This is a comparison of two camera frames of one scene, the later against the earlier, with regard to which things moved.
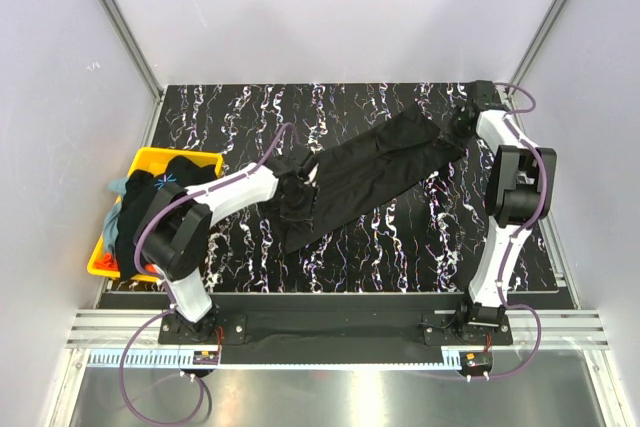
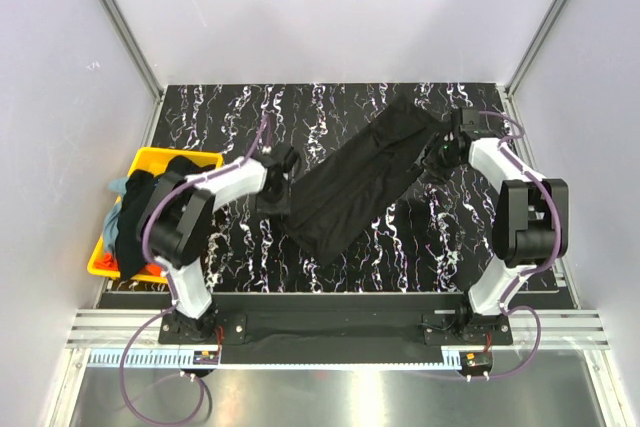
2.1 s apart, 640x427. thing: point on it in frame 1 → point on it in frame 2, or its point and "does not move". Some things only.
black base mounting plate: (334, 328) does not move
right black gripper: (448, 139) → (445, 140)
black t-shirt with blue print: (141, 188) does not move
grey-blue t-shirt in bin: (111, 223) does not move
